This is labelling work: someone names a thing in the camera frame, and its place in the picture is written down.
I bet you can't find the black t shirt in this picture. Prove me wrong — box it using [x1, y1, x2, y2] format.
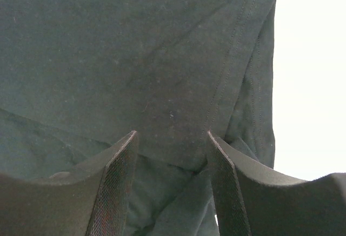
[1, 0, 276, 235]

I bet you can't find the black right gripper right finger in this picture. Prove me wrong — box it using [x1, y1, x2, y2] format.
[207, 134, 345, 235]

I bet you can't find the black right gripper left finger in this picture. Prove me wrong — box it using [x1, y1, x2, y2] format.
[1, 131, 138, 236]

